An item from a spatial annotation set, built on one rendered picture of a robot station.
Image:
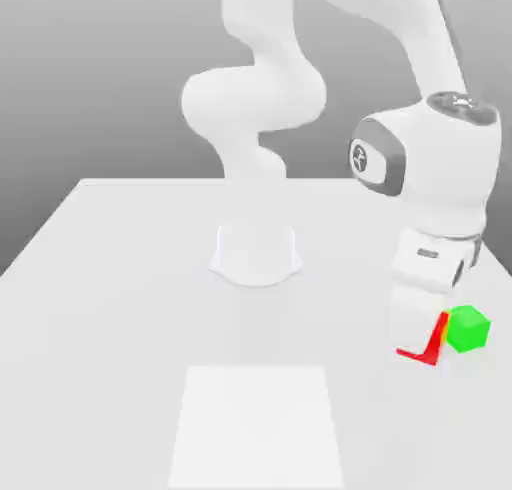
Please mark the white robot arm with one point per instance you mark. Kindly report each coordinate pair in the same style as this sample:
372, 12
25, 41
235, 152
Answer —
256, 106

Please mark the small red cube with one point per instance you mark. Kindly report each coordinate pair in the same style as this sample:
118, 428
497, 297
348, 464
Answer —
434, 348

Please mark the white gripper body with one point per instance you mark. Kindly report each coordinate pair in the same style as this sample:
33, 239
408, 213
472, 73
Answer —
420, 272

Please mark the small green cube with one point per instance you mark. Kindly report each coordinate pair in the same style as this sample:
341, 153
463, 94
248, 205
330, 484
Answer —
468, 330

